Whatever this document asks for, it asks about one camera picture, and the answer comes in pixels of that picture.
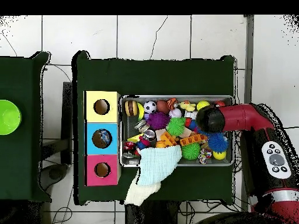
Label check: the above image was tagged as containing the light blue muslin cloth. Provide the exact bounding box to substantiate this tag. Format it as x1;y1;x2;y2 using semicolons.
137;144;183;186

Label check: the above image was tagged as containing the crushed clear plastic bottle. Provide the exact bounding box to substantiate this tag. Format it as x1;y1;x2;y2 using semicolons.
96;129;112;145

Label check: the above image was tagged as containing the cream muslin cloth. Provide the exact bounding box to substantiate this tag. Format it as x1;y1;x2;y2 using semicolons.
123;177;162;207

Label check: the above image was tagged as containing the wooden box with three holes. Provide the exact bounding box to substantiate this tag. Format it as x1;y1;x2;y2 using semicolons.
83;90;122;187

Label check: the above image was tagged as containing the purple spiky ball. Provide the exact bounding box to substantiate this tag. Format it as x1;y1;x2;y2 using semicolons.
147;111;172;131

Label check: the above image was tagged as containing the small soccer ball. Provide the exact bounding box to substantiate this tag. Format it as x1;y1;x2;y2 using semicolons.
143;100;158;114

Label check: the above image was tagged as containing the toy hamburger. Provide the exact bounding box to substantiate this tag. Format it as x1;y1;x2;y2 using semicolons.
124;100;139;117

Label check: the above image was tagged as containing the green spiky ball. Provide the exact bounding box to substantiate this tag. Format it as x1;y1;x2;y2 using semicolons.
166;117;187;137

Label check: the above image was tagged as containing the crushed red soda can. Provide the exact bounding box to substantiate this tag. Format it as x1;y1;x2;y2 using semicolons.
122;141;137;159

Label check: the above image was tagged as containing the dark green table cloth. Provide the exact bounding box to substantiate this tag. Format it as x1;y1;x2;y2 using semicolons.
72;50;235;206

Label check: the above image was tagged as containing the yellow ball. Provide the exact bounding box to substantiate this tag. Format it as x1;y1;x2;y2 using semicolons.
196;100;211;111

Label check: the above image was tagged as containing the blue furry puffer ball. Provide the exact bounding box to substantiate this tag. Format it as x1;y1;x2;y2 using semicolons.
207;132;230;152

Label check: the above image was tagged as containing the black upright panel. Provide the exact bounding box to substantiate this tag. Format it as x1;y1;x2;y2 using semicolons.
61;81;74;165

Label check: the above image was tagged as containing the dark grey stand base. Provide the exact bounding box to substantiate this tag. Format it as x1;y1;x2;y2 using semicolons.
38;163;69;191

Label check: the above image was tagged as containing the green clothed side table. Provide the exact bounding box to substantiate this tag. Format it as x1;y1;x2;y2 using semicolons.
0;51;53;203

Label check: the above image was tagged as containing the green plastic bowl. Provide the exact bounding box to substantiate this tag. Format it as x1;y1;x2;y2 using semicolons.
0;99;22;135

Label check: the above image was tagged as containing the colourful knotted rope toy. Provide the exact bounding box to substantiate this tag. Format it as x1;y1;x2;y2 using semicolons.
198;149;213;165

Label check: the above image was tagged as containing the shallow wire mesh bin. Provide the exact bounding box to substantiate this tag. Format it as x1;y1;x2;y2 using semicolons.
118;94;235;167

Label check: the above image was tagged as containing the grey floor cable cover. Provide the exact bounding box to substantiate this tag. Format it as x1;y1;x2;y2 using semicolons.
240;15;255;211

